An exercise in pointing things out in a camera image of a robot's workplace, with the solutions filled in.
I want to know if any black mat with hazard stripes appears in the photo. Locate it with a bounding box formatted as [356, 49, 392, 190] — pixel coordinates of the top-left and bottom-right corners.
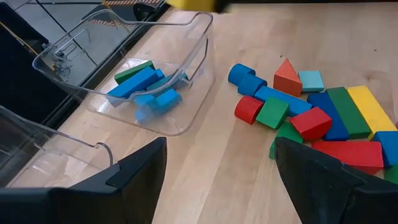
[104, 0, 164, 6]

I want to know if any cyan square block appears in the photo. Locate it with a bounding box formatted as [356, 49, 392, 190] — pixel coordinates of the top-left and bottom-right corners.
[298, 70, 325, 93]

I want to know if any long yellow block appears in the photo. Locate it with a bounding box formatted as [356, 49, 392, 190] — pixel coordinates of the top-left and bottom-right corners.
[167, 0, 218, 13]
[346, 85, 398, 141]

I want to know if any small clear plastic bin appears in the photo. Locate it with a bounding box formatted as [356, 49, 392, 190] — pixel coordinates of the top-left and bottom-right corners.
[0, 105, 114, 189]
[32, 8, 216, 137]

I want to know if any yellow cable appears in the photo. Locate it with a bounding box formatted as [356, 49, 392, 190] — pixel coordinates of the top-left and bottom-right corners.
[0, 20, 39, 57]

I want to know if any green flat plank block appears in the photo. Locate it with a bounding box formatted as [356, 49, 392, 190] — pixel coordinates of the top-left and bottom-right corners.
[269, 121, 304, 160]

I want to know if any green wedge block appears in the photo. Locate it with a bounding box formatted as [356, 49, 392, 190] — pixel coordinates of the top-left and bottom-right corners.
[384, 164, 398, 184]

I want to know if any small red block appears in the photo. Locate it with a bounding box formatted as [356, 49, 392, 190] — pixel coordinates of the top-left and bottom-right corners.
[289, 106, 333, 142]

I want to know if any red cylinder block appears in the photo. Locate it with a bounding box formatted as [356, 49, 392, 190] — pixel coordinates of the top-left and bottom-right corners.
[234, 95, 264, 125]

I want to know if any blue cylinder block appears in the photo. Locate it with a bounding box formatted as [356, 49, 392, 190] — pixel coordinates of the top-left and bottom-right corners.
[228, 63, 256, 86]
[238, 73, 268, 97]

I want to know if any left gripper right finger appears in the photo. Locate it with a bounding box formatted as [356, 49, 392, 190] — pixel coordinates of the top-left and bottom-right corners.
[275, 137, 398, 224]

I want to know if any long dark blue block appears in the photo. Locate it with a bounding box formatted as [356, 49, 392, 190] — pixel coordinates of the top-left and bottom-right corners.
[307, 91, 351, 142]

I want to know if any red wedge block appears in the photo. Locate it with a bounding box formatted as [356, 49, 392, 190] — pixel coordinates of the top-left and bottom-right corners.
[312, 140, 385, 175]

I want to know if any orange triangle block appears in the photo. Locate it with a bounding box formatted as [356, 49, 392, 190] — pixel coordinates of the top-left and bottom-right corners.
[272, 58, 303, 98]

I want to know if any medium blue block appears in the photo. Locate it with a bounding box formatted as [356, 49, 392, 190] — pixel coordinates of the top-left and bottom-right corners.
[372, 130, 398, 169]

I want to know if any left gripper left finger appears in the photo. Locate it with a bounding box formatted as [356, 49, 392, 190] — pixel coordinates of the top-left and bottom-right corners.
[0, 137, 168, 224]

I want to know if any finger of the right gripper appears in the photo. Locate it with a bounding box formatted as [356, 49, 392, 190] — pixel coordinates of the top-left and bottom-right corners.
[214, 0, 242, 14]

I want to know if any long green block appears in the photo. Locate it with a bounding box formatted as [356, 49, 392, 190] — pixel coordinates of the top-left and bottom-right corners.
[114, 60, 155, 85]
[325, 86, 373, 140]

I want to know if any small green block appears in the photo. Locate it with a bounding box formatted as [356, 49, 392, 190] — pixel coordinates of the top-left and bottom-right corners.
[255, 96, 299, 130]

